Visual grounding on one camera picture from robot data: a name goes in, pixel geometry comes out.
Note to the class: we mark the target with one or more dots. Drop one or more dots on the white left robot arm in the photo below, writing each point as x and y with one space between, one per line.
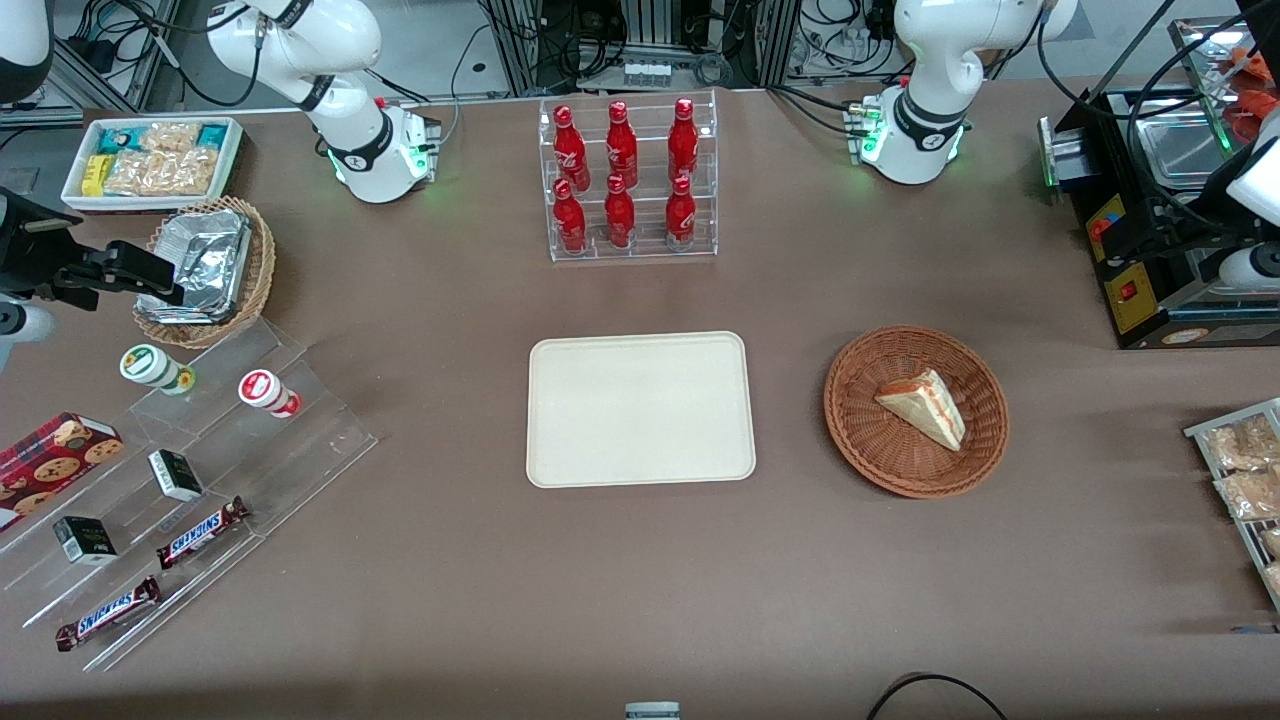
935 60

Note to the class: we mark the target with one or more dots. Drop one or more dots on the small black carton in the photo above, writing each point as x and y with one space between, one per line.
175 478
85 542

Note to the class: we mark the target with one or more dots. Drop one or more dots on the green lid yogurt cup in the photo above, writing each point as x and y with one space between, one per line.
145 365

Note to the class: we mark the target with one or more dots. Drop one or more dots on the orange packaged food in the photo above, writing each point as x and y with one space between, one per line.
1255 105

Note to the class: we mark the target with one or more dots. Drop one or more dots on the tray of packaged pastries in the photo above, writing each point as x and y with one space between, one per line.
1200 428

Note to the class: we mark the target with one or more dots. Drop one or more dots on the clear nut snack packet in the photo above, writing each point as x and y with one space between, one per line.
1255 493
1240 445
1275 580
1272 542

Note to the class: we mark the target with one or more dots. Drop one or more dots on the light wicker basket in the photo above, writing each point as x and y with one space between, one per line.
260 270

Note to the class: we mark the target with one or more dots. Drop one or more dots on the teal snack packet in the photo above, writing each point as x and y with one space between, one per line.
118 140
213 135

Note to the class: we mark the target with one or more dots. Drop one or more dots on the Snickers chocolate bar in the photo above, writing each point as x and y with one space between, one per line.
108 613
200 533

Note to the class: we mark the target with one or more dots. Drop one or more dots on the clear acrylic bottle rack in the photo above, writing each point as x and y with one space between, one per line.
648 190

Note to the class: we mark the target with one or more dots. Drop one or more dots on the red cola bottle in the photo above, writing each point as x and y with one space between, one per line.
683 145
680 215
570 150
570 225
620 215
621 150

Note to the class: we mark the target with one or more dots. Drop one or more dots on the stacked aluminium foil trays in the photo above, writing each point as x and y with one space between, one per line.
210 260

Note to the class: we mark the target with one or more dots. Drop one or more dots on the yellow snack packet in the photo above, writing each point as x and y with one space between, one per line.
95 178

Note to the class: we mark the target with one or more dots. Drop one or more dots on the triangular sandwich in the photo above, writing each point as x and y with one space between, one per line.
930 410

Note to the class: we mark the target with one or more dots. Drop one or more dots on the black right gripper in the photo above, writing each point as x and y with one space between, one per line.
28 250

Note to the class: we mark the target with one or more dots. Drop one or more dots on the white rectangular snack bin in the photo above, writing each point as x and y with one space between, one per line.
150 204

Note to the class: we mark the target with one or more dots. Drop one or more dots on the steel tray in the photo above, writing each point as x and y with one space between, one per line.
1200 45
1180 150

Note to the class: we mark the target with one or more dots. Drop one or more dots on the clear acrylic stepped display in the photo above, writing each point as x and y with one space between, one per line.
300 450

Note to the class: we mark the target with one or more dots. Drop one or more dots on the cream plastic tray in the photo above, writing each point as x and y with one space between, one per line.
640 410

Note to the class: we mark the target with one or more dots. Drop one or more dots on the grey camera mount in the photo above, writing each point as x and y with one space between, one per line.
652 712

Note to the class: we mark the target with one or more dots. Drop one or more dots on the black sealing machine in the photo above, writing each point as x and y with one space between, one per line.
1150 290

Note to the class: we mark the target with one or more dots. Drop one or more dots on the red lid yogurt cup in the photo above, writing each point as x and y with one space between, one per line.
262 388

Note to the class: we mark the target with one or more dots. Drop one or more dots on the brown wicker basket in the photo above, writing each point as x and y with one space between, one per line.
870 440

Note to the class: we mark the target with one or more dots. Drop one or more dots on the red plaid cookie box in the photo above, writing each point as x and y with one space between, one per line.
50 460

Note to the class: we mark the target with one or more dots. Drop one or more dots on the clear cracker packet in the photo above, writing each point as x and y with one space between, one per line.
135 175
170 137
192 172

